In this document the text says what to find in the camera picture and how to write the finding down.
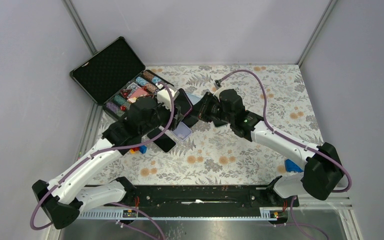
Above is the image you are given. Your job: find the floral table mat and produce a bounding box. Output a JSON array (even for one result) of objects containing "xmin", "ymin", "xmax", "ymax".
[{"xmin": 90, "ymin": 65, "xmax": 323, "ymax": 185}]

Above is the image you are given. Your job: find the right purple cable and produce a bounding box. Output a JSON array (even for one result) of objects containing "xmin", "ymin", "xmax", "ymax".
[{"xmin": 214, "ymin": 69, "xmax": 353, "ymax": 240}]

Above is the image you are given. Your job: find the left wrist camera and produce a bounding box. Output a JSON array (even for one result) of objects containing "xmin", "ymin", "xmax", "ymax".
[{"xmin": 156, "ymin": 85, "xmax": 179, "ymax": 111}]

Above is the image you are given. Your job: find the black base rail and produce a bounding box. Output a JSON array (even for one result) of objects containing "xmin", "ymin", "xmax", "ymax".
[{"xmin": 120, "ymin": 185, "xmax": 300, "ymax": 219}]

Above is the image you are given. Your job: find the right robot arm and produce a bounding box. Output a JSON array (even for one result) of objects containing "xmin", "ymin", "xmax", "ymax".
[{"xmin": 192, "ymin": 89, "xmax": 345, "ymax": 206}]

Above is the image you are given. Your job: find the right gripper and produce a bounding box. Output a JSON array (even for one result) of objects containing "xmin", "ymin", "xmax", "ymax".
[{"xmin": 184, "ymin": 91, "xmax": 234, "ymax": 124}]

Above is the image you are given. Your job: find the light blue phone case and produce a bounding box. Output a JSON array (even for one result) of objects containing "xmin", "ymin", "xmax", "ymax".
[{"xmin": 186, "ymin": 93, "xmax": 202, "ymax": 105}]

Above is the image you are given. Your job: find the black poker chip case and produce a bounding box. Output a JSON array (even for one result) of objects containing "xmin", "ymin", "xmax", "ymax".
[{"xmin": 70, "ymin": 36, "xmax": 164, "ymax": 123}]

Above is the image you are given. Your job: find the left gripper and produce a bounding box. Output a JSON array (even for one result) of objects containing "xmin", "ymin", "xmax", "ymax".
[{"xmin": 141, "ymin": 94, "xmax": 184, "ymax": 136}]

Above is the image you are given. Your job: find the red toy brick car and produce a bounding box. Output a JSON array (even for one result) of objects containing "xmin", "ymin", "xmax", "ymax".
[{"xmin": 129, "ymin": 145, "xmax": 148, "ymax": 154}]

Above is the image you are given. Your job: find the purple cable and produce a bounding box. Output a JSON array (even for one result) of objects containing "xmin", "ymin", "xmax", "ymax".
[
  {"xmin": 29, "ymin": 84, "xmax": 176, "ymax": 240},
  {"xmin": 214, "ymin": 69, "xmax": 353, "ymax": 240}
]

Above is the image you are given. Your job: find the blue toy car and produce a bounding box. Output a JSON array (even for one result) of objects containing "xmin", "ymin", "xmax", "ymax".
[{"xmin": 284, "ymin": 159, "xmax": 304, "ymax": 173}]

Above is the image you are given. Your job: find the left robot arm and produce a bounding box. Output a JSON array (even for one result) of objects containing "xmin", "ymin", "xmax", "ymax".
[{"xmin": 30, "ymin": 96, "xmax": 179, "ymax": 230}]

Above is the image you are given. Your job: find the triangular card box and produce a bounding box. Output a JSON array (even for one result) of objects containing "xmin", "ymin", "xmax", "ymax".
[{"xmin": 120, "ymin": 88, "xmax": 132, "ymax": 99}]

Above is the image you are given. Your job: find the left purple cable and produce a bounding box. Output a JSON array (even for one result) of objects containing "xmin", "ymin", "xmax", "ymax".
[{"xmin": 29, "ymin": 84, "xmax": 176, "ymax": 240}]

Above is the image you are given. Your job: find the black phone without case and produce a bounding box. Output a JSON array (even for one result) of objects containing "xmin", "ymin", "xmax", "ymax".
[{"xmin": 174, "ymin": 88, "xmax": 193, "ymax": 117}]

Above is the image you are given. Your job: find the lilac phone case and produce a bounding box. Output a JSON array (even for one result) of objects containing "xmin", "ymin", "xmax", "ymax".
[{"xmin": 171, "ymin": 122, "xmax": 192, "ymax": 141}]

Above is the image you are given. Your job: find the black phone from blue case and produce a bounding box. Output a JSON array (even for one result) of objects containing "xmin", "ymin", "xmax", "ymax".
[{"xmin": 182, "ymin": 116, "xmax": 199, "ymax": 129}]

